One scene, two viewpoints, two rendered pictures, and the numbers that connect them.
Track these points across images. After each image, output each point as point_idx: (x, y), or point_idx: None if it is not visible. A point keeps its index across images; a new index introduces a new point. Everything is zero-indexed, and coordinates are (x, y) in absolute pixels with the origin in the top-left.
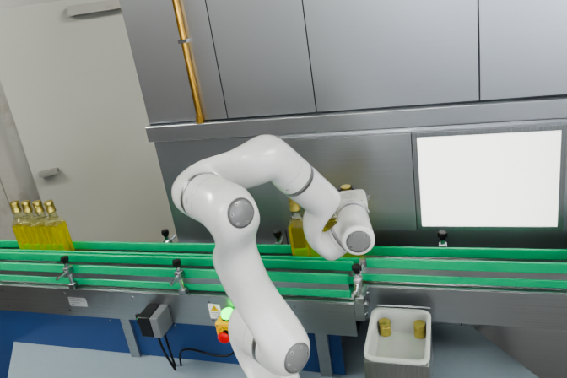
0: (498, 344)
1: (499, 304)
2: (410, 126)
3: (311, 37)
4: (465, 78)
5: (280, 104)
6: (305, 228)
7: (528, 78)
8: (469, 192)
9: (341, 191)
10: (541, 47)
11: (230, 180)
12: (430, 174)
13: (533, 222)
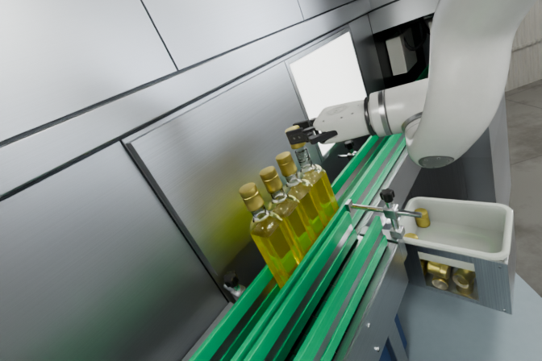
0: None
1: (410, 162)
2: (279, 56)
3: None
4: None
5: (114, 72)
6: (478, 92)
7: None
8: (332, 105)
9: (318, 117)
10: None
11: None
12: (309, 100)
13: None
